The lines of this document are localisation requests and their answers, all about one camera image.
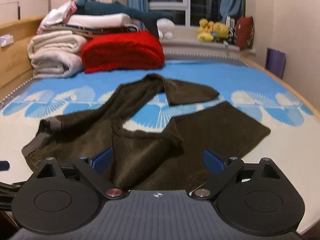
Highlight brown towel with grey band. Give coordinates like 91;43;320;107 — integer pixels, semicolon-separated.
21;73;272;190

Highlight white folded blanket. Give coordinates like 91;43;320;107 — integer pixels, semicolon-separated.
27;31;87;78

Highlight purple folder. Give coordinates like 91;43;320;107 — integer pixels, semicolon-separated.
265;47;286;79

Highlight blue and white printed bed mat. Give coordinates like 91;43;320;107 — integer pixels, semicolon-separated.
0;52;315;233

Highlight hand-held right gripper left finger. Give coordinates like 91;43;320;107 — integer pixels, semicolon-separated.
32;147;126;201

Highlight teal garment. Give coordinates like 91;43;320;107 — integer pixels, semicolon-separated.
75;0;173;38

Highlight stack of folded clothes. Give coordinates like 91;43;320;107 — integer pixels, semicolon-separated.
37;0;140;38

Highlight white plush toy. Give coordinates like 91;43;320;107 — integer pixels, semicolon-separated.
156;17;175;40

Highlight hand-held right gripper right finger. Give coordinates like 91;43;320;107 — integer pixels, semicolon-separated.
189;149;284;201

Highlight red folded blanket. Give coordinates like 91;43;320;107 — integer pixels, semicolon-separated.
81;30;165;74

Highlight dark red cushion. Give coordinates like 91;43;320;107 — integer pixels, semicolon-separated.
234;16;255;51

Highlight yellow plush toys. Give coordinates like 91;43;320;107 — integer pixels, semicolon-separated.
196;18;230;42

